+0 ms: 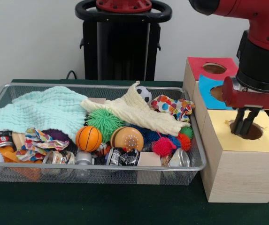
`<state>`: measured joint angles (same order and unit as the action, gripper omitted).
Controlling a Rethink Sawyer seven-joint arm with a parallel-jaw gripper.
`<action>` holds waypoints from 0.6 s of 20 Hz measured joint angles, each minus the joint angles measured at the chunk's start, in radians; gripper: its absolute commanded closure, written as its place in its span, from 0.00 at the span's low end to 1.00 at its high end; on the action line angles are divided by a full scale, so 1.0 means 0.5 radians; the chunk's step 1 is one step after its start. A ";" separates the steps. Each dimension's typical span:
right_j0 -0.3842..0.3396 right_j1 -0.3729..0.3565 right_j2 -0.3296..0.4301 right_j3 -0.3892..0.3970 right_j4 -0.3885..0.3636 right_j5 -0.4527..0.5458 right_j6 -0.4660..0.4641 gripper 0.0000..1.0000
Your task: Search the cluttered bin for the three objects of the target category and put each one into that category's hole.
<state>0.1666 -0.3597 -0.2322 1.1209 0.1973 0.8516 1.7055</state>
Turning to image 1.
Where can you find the crushed silver can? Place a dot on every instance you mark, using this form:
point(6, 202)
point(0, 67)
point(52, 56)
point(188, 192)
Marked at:
point(182, 159)

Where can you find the orange toy basketball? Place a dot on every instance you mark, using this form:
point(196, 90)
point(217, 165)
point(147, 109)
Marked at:
point(88, 138)

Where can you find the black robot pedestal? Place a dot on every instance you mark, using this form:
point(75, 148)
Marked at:
point(115, 58)

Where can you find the wooden box with three holes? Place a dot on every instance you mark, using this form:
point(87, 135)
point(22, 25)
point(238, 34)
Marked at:
point(240, 175)

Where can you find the mint green waffle cloth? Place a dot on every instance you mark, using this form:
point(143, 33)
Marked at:
point(42, 110)

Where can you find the dark green tablecloth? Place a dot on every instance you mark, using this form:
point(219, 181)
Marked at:
point(78, 206)

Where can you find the green spiky rubber ball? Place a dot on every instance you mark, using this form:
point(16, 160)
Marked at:
point(101, 120)

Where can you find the colourful polka dot cloth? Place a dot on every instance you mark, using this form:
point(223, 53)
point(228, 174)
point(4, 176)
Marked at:
point(38, 143)
point(169, 105)

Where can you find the cream waffle cloth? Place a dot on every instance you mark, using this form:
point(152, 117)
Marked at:
point(143, 114)

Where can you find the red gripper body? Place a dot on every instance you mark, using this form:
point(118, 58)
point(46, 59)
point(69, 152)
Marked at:
point(254, 100)

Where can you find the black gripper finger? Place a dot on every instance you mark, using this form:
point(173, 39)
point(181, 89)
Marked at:
point(249, 123)
point(238, 123)

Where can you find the shallow mesh bin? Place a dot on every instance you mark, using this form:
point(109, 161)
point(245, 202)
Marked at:
point(101, 174)

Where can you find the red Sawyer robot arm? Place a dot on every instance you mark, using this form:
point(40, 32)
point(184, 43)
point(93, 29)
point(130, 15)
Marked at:
point(261, 58)

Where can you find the hamburger toy ball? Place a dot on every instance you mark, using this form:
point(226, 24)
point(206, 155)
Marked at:
point(126, 139)

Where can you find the small toy soccer ball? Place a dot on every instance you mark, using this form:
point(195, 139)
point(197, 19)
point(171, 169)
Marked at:
point(144, 93)

